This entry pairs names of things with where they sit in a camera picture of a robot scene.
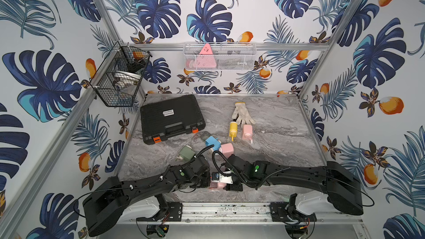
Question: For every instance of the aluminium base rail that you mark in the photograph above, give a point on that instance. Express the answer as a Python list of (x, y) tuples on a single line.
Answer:
[(194, 213)]

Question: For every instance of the pink pencil sharpener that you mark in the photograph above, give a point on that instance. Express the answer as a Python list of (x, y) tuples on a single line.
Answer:
[(247, 133), (227, 149), (217, 186)]

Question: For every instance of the black wire basket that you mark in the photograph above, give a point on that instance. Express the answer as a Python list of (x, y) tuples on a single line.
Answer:
[(119, 77)]

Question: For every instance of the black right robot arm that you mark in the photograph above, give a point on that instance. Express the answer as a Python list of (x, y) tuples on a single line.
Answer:
[(341, 186)]

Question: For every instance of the blue pencil sharpener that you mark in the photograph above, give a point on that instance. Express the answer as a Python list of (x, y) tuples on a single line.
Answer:
[(214, 143)]

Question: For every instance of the pink triangular object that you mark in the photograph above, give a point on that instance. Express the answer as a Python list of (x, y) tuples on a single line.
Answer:
[(205, 59)]

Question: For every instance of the white knit work glove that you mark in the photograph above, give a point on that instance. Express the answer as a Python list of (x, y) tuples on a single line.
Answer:
[(241, 115)]

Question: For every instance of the yellow pencil sharpener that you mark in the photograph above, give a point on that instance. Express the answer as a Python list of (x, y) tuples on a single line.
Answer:
[(233, 130)]

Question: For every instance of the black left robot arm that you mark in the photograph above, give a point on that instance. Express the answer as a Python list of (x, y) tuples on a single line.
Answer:
[(104, 206)]

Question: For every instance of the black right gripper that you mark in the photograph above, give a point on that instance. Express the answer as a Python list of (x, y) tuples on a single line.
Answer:
[(231, 187)]

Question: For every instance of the black plastic tool case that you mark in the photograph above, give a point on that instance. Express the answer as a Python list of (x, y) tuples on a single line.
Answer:
[(170, 118)]

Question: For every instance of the clear wall-mounted shelf bin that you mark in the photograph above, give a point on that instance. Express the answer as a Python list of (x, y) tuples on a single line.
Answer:
[(229, 56)]

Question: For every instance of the grey clear sharpener tray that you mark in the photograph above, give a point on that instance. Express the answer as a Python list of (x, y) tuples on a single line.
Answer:
[(204, 135)]

